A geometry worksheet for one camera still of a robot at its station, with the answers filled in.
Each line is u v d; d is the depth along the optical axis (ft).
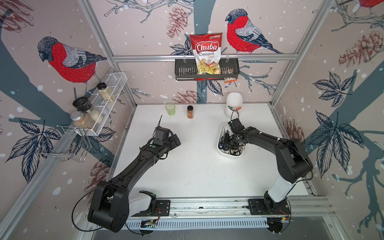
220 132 3.12
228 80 2.95
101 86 2.39
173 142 2.54
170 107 3.66
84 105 2.00
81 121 1.96
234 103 3.62
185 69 3.12
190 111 3.51
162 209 2.40
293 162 1.56
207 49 2.67
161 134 2.15
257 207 2.40
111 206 1.31
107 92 2.44
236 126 2.50
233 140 2.61
